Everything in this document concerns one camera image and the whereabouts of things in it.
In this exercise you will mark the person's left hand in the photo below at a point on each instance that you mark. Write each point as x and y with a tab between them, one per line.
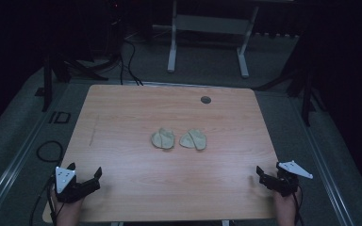
67	212

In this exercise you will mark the white desk frame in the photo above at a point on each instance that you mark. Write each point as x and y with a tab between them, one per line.
212	24

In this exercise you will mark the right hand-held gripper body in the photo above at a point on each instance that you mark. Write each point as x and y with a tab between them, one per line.
287	180

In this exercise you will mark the grey round table grommet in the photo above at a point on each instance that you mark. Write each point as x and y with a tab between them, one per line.
205	100

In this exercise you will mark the silver floor rail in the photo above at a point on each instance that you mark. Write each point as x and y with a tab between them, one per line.
326	175
9	169

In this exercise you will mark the black metal stand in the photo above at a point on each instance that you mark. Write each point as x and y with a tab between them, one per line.
47	81
306	94

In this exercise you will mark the person's right hand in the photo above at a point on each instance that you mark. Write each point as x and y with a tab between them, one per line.
285	208

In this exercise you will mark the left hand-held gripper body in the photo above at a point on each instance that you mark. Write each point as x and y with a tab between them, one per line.
70	188

